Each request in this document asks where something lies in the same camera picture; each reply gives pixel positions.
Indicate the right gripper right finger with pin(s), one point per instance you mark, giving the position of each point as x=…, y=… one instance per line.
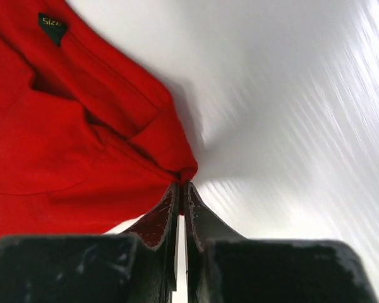
x=224, y=266

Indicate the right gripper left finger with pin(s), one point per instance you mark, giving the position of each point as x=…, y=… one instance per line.
x=137, y=265

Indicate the red t shirt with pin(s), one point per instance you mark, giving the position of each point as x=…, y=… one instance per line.
x=88, y=138

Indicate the black size label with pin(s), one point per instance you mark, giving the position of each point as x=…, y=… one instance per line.
x=54, y=29

